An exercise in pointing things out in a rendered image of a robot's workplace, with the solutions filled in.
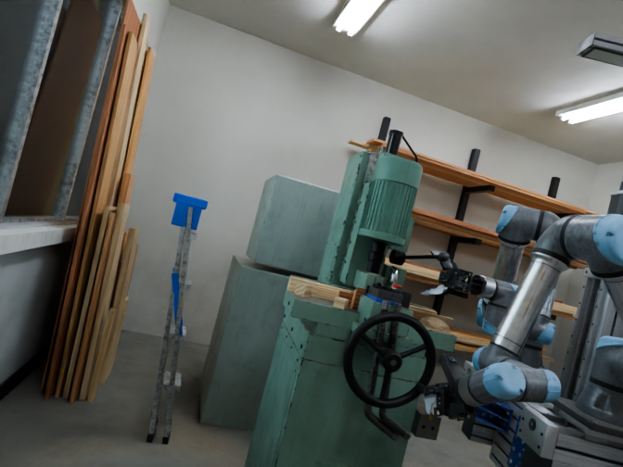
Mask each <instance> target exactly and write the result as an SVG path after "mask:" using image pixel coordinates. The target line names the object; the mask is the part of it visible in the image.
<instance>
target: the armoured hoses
mask: <svg viewBox="0 0 623 467"><path fill-rule="evenodd" d="M389 303H390V302H389V301H385V300H383V302H382V310H381V312H380V313H383V312H388V309H389ZM393 311H395V312H401V304H397V303H394V310H393ZM386 323H387V322H382V323H379V324H378V329H377V330H378V331H377V338H376V341H375V343H376V344H377V345H378V346H380V347H381V348H382V346H383V345H382V344H383V342H384V341H383V340H384V333H385V329H386ZM398 328H399V322H392V324H391V328H390V329H391V330H390V331H391V332H390V336H389V340H388V341H389V342H388V348H391V349H393V350H395V346H396V342H397V341H396V340H397V334H398V330H399V329H398ZM372 363H373V364H372V366H371V367H372V368H371V372H370V379H369V383H368V387H367V388H368V389H367V393H368V394H370V395H372V396H374V393H375V386H376V379H377V378H376V377H377V374H378V369H379V368H378V367H379V360H378V353H377V352H376V351H374V355H373V362H372ZM391 375H392V372H391V373H390V376H389V380H388V388H387V393H386V398H388V395H389V389H390V382H391V381H390V380H391ZM364 405H365V406H364V415H365V417H366V418H367V419H368V420H369V421H370V422H371V423H372V424H374V425H375V426H376V427H378V428H379V429H380V430H381V431H383V432H384V433H385V434H386V435H388V436H389V437H390V438H391V439H392V440H394V441H397V439H398V438H399V435H401V436H402V437H403V438H404V439H406V440H408V439H410V437H411V434H410V432H408V431H407V430H406V429H404V428H403V427H401V426H400V425H399V424H397V423H396V422H395V421H393V420H392V419H391V418H389V417H388V416H387V409H380V408H379V417H380V419H379V418H377V417H376V416H375V415H374V414H373V413H372V407H373V406H370V405H368V404H366V403H365V404H364ZM398 434H399V435H398Z"/></svg>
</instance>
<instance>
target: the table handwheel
mask: <svg viewBox="0 0 623 467"><path fill-rule="evenodd" d="M382 322H403V323H405V324H408V325H409V326H411V327H413V328H414V330H415V331H416V332H417V333H418V334H419V335H420V336H421V338H422V339H423V341H424V344H423V345H421V346H418V347H414V348H412V349H409V350H406V351H404V352H401V353H399V354H398V353H397V352H396V351H395V350H393V349H391V348H384V347H383V346H382V348H381V347H380V346H378V345H377V344H376V343H375V341H374V340H372V339H371V338H370V337H368V336H367V335H366V334H365V333H366V332H367V331H368V330H369V329H371V328H372V327H374V326H376V325H378V324H379V323H382ZM361 338H362V339H363V340H364V341H365V342H366V345H367V347H368V348H369V349H370V350H371V351H372V352H374V351H376V352H377V353H378V360H379V363H380V365H381V366H382V367H383V368H384V369H385V374H384V379H383V384H382V388H381V392H380V397H379V398H377V397H374V396H372V395H370V394H368V393H367V392H366V391H364V390H363V389H362V388H361V386H360V385H359V383H358V382H357V380H356V378H355V375H354V372H353V366H352V361H353V354H354V350H355V348H356V346H357V344H358V342H359V340H360V339H361ZM422 350H426V367H425V370H424V372H423V375H422V377H421V378H420V380H419V382H418V383H420V384H422V385H425V386H428V384H429V383H430V381H431V378H432V376H433V373H434V371H435V366H436V350H435V345H434V342H433V339H432V337H431V335H430V333H429V331H428V330H427V329H426V328H425V326H424V325H423V324H422V323H420V322H419V321H418V320H417V319H416V318H414V317H412V316H410V315H408V314H405V313H401V312H395V311H390V312H383V313H379V314H376V315H374V316H372V317H370V318H368V319H367V320H365V321H364V322H362V323H361V324H360V325H359V326H358V327H357V328H356V329H355V330H354V332H353V333H352V334H351V336H350V339H349V341H348V343H347V345H346V347H345V351H344V357H343V369H344V374H345V378H346V380H347V383H348V385H349V387H350V389H351V391H352V392H353V393H354V394H355V395H356V396H357V397H358V398H359V399H360V400H361V401H363V402H365V403H366V404H368V405H370V406H373V407H376V408H380V409H394V408H398V407H401V406H404V405H406V404H408V403H410V402H412V401H413V400H415V399H416V398H418V397H419V396H420V395H421V393H420V391H419V390H418V389H417V387H416V385H415V386H414V387H413V388H412V389H411V390H410V391H409V392H407V393H406V394H404V395H402V396H399V397H396V398H386V393H387V388H388V380H389V376H390V373H391V372H396V371H397V370H398V369H399V368H400V367H401V365H402V359H404V358H406V357H408V356H411V355H412V354H414V353H417V352H420V351H422Z"/></svg>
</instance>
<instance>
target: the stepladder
mask: <svg viewBox="0 0 623 467"><path fill-rule="evenodd" d="M172 201H173V202H175V203H176V206H175V209H174V212H173V216H172V222H171V224H173V225H177V226H181V230H180V234H179V242H178V248H177V254H176V260H175V266H174V268H173V269H172V270H173V273H172V290H171V295H170V302H169V307H168V313H167V320H166V325H165V332H164V337H163V344H162V350H161V356H160V362H159V373H158V379H157V385H156V391H155V397H154V403H153V410H152V412H151V416H150V419H151V422H150V427H149V433H148V435H147V437H146V442H147V443H152V442H153V440H154V438H155V435H156V431H157V430H156V429H155V427H156V424H157V423H158V408H159V398H160V391H161V386H162V379H163V374H164V367H165V361H166V355H167V349H168V343H169V338H170V339H174V341H173V350H172V366H171V371H170V372H167V371H166V372H165V374H164V381H163V387H162V389H166V390H169V392H168V400H167V409H166V414H165V427H164V435H163V438H162V444H165V445H168V443H169V440H170V437H171V431H170V428H171V425H172V403H173V394H174V391H180V388H181V374H180V373H178V372H176V368H177V360H178V351H179V342H180V340H182V341H185V338H186V327H184V326H182V325H183V307H184V291H185V290H191V287H192V281H191V280H187V279H186V275H187V265H188V257H189V248H190V240H191V239H194V240H196V239H197V234H196V233H192V232H191V231H192V230H196V229H197V226H198V222H199V218H200V214H201V211H202V209H207V206H208V201H207V200H203V199H199V198H196V197H192V196H186V195H183V194H179V193H174V196H173V200H172ZM183 248H184V255H183V264H182V272H181V278H180V274H179V271H180V266H181V259H182V254H183ZM173 308H174V319H175V325H174V324H172V314H173Z"/></svg>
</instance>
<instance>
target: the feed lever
mask: <svg viewBox="0 0 623 467"><path fill-rule="evenodd" d="M449 257H450V256H449V254H448V253H447V252H445V251H442V252H440V253H439V254H438V255H418V256H406V254H405V252H403V251H399V250H396V249H393V250H391V252H390V255H389V262H390V263H392V264H396V265H400V266H401V265H403V263H404V262H405V260H406V259H439V260H440V261H442V262H445V261H447V260H448V259H449Z"/></svg>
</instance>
